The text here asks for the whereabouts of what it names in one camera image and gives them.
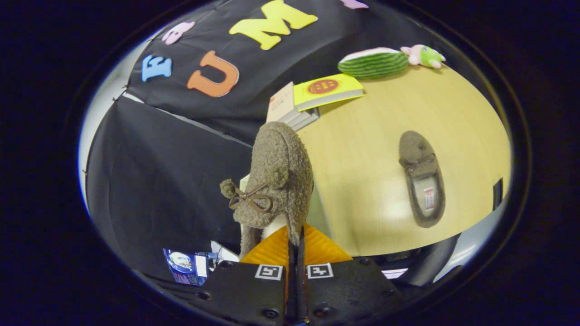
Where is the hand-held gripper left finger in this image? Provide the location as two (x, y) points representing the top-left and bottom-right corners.
(195, 224), (293, 326)

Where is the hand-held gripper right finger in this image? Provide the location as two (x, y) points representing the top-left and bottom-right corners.
(297, 223), (401, 326)

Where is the cream fabric storage box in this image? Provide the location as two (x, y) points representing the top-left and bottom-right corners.
(239, 174), (334, 240)

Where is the brown fuzzy shoe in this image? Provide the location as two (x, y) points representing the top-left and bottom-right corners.
(220, 121), (314, 259)
(399, 131), (446, 228)

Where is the white cardboard piece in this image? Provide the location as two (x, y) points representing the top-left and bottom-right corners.
(211, 241), (240, 262)

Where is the blue printed packet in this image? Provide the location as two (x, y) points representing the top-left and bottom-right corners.
(163, 248), (218, 286)

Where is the black backdrop cloth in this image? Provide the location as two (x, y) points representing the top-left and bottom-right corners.
(86, 0), (408, 281)

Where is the grey book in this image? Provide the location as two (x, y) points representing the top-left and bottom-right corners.
(295, 113), (320, 132)
(283, 109), (313, 126)

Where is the yellow cover book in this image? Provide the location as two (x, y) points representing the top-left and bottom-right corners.
(293, 73), (364, 112)

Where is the watermelon slice plush toy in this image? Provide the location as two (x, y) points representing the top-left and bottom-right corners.
(338, 47), (410, 80)

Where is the pink and green plush toy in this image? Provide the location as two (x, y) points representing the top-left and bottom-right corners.
(401, 44), (446, 69)

